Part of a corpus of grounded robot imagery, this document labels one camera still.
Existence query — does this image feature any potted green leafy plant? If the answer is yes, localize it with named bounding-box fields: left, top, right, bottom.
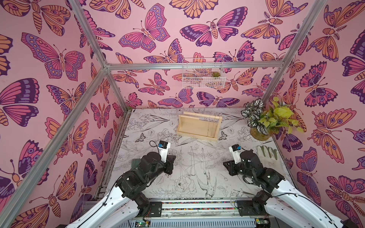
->
left=241, top=97, right=306, bottom=141

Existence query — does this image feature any beige green gardening glove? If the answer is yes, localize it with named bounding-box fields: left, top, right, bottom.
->
left=256, top=145, right=284, bottom=175

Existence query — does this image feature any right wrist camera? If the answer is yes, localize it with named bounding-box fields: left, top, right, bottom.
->
left=229, top=144, right=241, bottom=164

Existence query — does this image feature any white wire wall basket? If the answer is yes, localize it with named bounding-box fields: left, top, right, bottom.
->
left=181, top=62, right=226, bottom=90

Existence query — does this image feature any small succulent in basket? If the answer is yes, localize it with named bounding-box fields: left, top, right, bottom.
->
left=212, top=72, right=221, bottom=78

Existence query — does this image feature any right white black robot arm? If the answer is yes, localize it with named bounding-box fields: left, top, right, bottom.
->
left=223, top=144, right=358, bottom=228

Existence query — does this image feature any thin chain necklace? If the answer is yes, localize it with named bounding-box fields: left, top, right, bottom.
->
left=176, top=153, right=184, bottom=186
left=189, top=146, right=197, bottom=176

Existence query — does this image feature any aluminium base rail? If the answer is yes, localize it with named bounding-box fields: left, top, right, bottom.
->
left=76, top=198, right=323, bottom=228

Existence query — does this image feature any metal cage frame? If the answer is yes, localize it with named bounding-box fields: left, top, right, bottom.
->
left=1, top=1, right=327, bottom=228

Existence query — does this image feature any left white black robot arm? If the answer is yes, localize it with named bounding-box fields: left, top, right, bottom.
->
left=67, top=152, right=176, bottom=228

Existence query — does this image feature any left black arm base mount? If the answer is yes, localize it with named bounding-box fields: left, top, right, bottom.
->
left=135, top=193, right=162, bottom=217

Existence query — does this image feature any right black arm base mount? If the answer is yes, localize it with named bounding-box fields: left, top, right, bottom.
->
left=235, top=191, right=271, bottom=216

